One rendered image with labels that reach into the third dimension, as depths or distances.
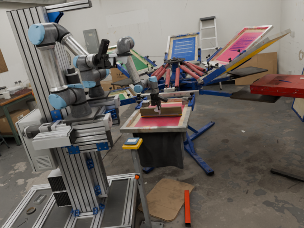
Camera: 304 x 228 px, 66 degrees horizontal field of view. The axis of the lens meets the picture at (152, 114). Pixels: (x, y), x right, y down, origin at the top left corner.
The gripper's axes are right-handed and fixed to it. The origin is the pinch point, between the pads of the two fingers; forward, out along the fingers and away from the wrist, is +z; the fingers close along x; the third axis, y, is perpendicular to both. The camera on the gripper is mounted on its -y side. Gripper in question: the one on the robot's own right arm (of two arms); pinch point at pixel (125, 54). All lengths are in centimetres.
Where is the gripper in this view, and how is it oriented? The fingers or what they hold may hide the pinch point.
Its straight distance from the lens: 128.5
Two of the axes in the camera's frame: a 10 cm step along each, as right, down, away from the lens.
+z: 8.9, 0.4, -4.5
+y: 0.8, 9.7, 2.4
